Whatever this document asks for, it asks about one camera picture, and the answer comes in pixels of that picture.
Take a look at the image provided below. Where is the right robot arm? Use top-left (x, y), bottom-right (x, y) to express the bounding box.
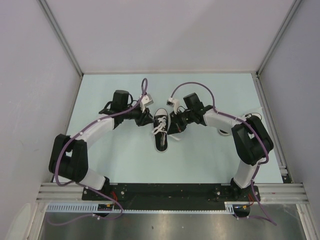
top-left (166, 93), bottom-right (274, 201)

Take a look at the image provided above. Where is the black canvas sneaker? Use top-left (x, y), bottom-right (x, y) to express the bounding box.
top-left (218, 112), bottom-right (263, 136)
top-left (152, 108), bottom-right (171, 153)

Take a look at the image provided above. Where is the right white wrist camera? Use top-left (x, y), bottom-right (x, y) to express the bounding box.
top-left (166, 97), bottom-right (180, 114)

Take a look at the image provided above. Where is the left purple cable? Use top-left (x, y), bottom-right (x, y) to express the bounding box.
top-left (47, 78), bottom-right (149, 227)

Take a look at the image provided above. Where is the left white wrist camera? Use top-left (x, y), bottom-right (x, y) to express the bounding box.
top-left (139, 93), bottom-right (154, 112)

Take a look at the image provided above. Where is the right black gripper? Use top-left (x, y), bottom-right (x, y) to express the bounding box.
top-left (167, 109), bottom-right (195, 135)

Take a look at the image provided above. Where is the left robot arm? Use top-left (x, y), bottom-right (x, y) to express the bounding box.
top-left (48, 90), bottom-right (153, 200)

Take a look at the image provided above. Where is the aluminium frame rail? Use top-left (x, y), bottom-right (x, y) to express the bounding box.
top-left (36, 183), bottom-right (309, 204)

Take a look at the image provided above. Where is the purple cable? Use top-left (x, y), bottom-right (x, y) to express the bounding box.
top-left (47, 78), bottom-right (149, 227)
top-left (170, 81), bottom-right (277, 226)

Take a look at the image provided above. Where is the white shoelace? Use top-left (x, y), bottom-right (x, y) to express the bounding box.
top-left (151, 117), bottom-right (168, 135)

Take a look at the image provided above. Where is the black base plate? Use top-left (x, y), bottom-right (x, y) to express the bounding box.
top-left (82, 183), bottom-right (261, 202)

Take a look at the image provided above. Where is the white slotted cable duct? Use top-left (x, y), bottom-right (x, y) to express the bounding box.
top-left (46, 201), bottom-right (237, 215)

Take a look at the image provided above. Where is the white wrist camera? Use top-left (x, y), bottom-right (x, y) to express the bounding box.
top-left (139, 93), bottom-right (154, 112)
top-left (166, 97), bottom-right (180, 114)

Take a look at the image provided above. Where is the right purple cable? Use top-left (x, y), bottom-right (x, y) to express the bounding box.
top-left (170, 81), bottom-right (277, 226)

